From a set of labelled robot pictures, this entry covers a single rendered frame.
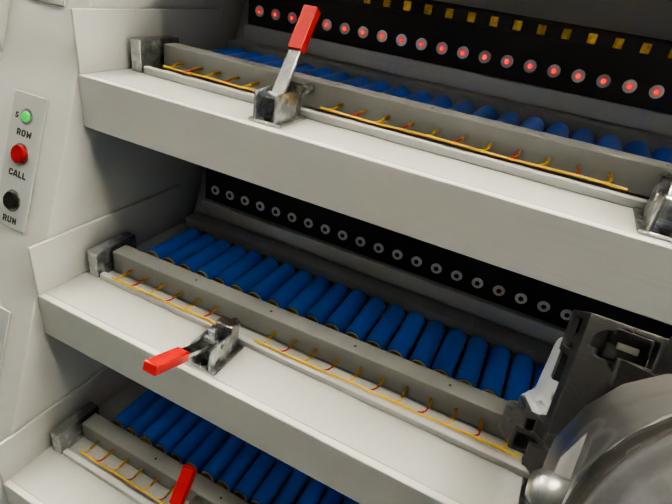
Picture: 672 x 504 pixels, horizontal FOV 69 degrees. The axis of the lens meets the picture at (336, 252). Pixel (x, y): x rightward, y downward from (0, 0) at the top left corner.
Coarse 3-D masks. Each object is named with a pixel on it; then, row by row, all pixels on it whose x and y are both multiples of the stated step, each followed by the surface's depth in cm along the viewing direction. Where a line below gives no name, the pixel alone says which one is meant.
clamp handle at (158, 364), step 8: (208, 328) 39; (208, 336) 39; (216, 336) 39; (192, 344) 38; (200, 344) 38; (208, 344) 38; (168, 352) 35; (176, 352) 35; (184, 352) 36; (192, 352) 36; (200, 352) 37; (144, 360) 33; (152, 360) 33; (160, 360) 34; (168, 360) 34; (176, 360) 35; (184, 360) 36; (144, 368) 33; (152, 368) 33; (160, 368) 33; (168, 368) 34
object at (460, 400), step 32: (128, 256) 47; (160, 288) 46; (192, 288) 45; (224, 288) 45; (256, 320) 43; (288, 320) 42; (320, 352) 42; (352, 352) 40; (384, 352) 41; (352, 384) 39; (384, 384) 40; (416, 384) 39; (448, 384) 38; (480, 416) 37
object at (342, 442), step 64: (64, 256) 45; (64, 320) 44; (128, 320) 43; (512, 320) 46; (192, 384) 39; (256, 384) 39; (320, 384) 40; (320, 448) 35; (384, 448) 35; (448, 448) 36
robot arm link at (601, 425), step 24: (624, 384) 15; (648, 384) 14; (600, 408) 14; (624, 408) 13; (648, 408) 12; (576, 432) 14; (600, 432) 12; (624, 432) 11; (552, 456) 14; (576, 456) 13; (528, 480) 13; (552, 480) 12; (576, 480) 12
